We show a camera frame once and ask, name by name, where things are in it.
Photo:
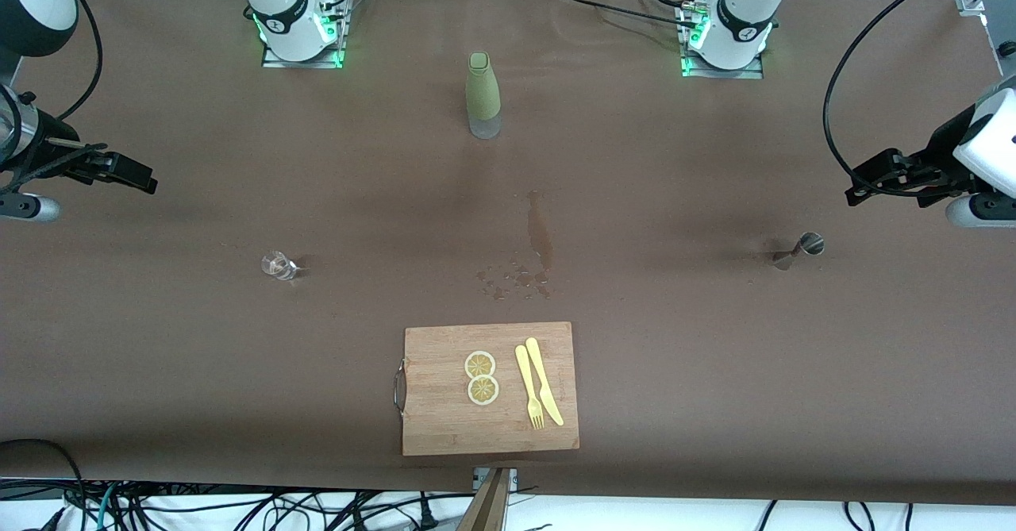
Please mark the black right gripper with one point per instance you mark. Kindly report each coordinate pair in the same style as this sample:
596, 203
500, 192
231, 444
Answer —
46, 140

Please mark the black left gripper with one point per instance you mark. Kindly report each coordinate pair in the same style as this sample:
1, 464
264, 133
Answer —
930, 163

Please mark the steel double cone jigger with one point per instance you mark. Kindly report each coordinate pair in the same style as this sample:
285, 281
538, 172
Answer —
811, 244

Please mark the small clear glass cup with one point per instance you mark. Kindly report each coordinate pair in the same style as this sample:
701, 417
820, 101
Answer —
276, 264

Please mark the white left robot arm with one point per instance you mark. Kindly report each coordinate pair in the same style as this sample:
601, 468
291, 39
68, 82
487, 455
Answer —
742, 23

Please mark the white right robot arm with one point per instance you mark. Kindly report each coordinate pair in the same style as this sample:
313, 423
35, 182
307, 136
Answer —
278, 15

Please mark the brown table cover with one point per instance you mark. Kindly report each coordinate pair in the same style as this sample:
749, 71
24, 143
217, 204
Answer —
714, 356

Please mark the green sleeved glass bottle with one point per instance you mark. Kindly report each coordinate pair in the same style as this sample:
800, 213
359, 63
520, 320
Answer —
482, 94

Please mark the yellow plastic knife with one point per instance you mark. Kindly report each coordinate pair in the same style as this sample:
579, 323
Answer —
544, 380

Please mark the yellow plastic fork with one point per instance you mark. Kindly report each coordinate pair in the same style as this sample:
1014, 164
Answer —
525, 372

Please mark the lemon slice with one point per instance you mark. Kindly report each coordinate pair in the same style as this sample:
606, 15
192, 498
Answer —
479, 364
482, 390

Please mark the wooden cutting board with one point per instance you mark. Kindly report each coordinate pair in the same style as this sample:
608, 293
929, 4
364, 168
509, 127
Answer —
444, 428

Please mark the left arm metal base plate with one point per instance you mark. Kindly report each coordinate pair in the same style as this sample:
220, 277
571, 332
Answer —
722, 74

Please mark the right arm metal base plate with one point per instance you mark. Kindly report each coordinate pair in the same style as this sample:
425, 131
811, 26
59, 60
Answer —
302, 64

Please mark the small metal bracket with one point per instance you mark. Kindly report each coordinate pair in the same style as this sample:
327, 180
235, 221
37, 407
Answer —
479, 477

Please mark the wooden post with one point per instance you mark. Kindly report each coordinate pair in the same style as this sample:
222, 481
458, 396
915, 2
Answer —
486, 511

